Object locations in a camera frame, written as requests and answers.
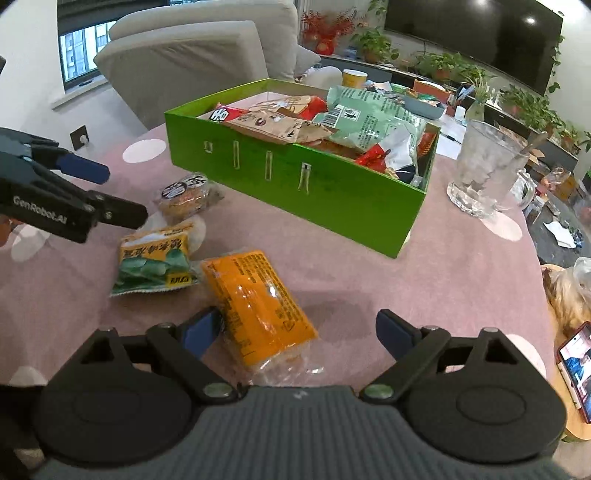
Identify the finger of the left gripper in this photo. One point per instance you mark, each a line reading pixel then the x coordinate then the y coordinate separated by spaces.
pixel 111 210

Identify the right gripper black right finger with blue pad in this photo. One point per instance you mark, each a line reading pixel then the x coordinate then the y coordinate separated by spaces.
pixel 476 399

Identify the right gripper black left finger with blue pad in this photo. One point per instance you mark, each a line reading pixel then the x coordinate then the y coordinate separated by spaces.
pixel 125 399

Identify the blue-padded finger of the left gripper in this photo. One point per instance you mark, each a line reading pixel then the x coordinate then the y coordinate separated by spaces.
pixel 50 155

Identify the green pea snack packet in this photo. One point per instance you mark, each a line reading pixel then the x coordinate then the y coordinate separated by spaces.
pixel 155 261

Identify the clear round pastry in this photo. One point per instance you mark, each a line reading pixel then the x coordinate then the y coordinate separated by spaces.
pixel 186 197

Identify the orange snack packet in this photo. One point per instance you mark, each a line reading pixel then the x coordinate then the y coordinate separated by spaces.
pixel 262 320

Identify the round wooden side table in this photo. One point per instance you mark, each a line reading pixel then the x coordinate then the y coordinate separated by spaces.
pixel 577 429

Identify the smartphone red case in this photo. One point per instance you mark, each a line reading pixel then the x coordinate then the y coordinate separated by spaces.
pixel 573 361

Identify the plastic bag with bread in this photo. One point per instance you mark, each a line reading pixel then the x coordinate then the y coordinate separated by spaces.
pixel 568 293

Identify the red white snack packet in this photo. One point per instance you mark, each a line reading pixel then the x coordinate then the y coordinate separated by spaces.
pixel 222 113

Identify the beige sofa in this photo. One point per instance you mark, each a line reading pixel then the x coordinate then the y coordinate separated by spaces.
pixel 163 57

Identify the brown snack packet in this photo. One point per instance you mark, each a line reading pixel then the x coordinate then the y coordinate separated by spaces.
pixel 277 128

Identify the dark round marble table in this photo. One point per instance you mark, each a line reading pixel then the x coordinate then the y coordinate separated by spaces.
pixel 558 219

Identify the green cardboard box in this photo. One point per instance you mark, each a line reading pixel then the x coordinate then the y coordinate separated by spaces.
pixel 331 191

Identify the glass mug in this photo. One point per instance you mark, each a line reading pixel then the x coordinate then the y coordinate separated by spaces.
pixel 490 173

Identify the round white marble table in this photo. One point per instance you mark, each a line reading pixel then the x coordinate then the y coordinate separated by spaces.
pixel 451 136

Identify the metal spoon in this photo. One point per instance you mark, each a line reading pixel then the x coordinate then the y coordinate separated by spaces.
pixel 527 147

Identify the large green snack bag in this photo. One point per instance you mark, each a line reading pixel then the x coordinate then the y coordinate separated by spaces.
pixel 359 119

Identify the yellow paper cup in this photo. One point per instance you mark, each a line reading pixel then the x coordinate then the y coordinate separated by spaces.
pixel 354 78

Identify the red flower decoration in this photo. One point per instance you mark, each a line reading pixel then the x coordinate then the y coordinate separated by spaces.
pixel 323 29

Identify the teal snack tray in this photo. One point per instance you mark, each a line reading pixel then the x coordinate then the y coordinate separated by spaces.
pixel 424 105

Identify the glass vase with plant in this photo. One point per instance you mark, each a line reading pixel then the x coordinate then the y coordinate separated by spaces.
pixel 479 80

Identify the orange tissue box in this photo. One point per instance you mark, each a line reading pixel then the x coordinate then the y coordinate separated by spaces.
pixel 432 89

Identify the black wall socket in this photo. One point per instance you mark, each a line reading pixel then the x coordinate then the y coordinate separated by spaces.
pixel 79 138

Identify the black window frame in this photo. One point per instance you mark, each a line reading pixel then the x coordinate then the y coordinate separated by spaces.
pixel 83 31

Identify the black wall television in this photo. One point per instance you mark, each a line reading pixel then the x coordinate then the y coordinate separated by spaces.
pixel 518 38

